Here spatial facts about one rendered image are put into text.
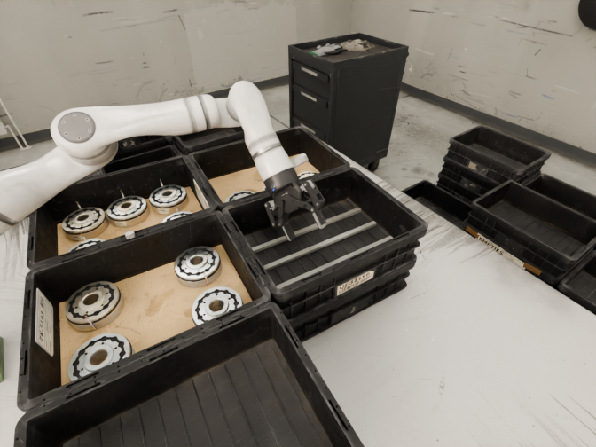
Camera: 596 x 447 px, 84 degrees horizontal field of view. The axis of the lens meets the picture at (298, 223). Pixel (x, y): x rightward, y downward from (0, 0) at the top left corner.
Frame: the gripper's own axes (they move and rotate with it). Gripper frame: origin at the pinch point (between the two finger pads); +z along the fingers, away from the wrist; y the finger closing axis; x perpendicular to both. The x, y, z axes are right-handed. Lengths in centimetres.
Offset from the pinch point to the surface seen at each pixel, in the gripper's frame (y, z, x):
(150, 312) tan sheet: -26.2, 0.5, -26.6
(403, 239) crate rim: 15.8, 10.8, 9.6
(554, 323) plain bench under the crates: 32, 48, 33
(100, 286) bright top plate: -33.7, -9.2, -29.9
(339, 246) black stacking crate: -1.7, 8.0, 11.8
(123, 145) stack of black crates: -131, -80, 50
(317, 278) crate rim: 4.9, 8.3, -9.4
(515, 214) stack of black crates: 24, 41, 110
